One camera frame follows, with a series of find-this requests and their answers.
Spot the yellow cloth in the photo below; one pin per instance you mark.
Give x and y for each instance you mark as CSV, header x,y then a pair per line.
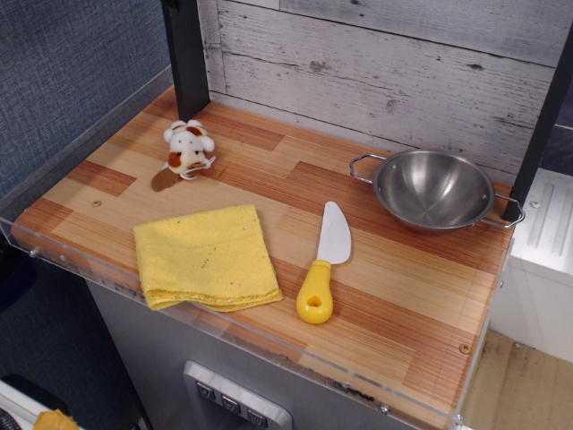
x,y
213,258

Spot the white brown stuffed animal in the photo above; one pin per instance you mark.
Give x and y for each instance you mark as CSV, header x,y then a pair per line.
x,y
191,150

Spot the stainless steel wok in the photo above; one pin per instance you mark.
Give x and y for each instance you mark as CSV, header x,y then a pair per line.
x,y
431,190

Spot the grey toy fridge cabinet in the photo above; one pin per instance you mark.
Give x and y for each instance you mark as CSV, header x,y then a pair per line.
x,y
154,347

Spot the silver dispenser button panel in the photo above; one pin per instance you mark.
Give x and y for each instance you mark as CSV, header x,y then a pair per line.
x,y
220,403

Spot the yellow object bottom left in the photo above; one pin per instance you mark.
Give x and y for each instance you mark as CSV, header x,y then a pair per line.
x,y
54,420

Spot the yellow handled toy knife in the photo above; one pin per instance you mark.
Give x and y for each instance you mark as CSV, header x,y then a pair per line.
x,y
314,302

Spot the black left frame post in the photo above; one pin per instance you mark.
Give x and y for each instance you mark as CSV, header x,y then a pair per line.
x,y
184,41

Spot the clear acrylic guard rail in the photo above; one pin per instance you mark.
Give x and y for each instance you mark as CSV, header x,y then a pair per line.
x,y
78,151

